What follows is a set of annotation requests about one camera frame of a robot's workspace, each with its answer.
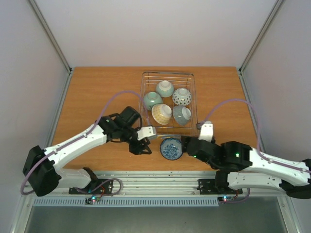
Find right controller board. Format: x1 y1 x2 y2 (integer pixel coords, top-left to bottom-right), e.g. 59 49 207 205
218 196 237 203

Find grey slotted cable duct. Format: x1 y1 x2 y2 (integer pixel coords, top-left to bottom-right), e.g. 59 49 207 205
33 197 219 207

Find left controller board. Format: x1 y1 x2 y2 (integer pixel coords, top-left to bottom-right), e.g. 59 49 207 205
85 196 101 204

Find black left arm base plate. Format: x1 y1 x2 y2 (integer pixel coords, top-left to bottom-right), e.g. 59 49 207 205
69 179 113 195

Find blue floral white bowl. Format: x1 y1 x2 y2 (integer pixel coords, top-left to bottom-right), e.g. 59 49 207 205
160 138 183 161

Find yellow blue patterned bowl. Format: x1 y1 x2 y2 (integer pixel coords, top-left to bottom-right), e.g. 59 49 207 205
151 104 172 125

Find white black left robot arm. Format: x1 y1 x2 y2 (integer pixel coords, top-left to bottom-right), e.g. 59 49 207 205
20 106 156 197

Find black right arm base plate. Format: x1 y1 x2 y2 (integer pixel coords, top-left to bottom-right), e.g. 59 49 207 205
197 179 243 195

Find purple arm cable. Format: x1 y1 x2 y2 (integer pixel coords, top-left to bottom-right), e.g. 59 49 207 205
20 90 153 196
203 98 311 204

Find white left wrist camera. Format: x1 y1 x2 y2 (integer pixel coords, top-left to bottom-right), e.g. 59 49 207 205
137 126 157 141

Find pink patterned bowl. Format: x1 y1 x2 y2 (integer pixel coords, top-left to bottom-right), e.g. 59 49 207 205
172 88 192 106

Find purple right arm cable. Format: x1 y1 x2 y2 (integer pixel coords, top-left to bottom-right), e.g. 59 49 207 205
203 98 311 204

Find pale green bowl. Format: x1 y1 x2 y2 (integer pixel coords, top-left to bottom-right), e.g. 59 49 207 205
155 80 174 98

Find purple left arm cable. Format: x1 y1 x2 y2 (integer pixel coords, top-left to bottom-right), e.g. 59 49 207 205
20 90 153 196

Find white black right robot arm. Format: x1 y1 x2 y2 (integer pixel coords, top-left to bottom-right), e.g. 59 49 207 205
181 136 311 200

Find controller board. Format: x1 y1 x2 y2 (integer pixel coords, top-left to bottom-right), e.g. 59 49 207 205
85 196 101 204
218 196 237 203

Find green ring patterned bowl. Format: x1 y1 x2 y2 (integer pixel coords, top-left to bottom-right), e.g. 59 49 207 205
143 92 163 110

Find aluminium frame rails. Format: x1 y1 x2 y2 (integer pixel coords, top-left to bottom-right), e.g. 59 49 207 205
9 0 311 233

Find metal wire dish rack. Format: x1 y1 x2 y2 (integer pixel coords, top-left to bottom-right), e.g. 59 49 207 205
138 71 198 139

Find grey speckled bowl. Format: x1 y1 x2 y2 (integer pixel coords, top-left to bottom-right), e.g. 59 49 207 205
173 105 191 126

